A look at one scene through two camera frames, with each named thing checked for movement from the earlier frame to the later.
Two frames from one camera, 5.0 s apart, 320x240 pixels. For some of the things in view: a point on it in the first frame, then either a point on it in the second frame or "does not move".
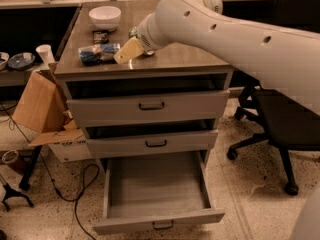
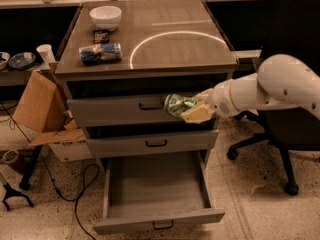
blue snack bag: (99, 54) does not move
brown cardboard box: (44, 106) does not move
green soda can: (142, 41) to (175, 104)
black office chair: (286, 123) does not move
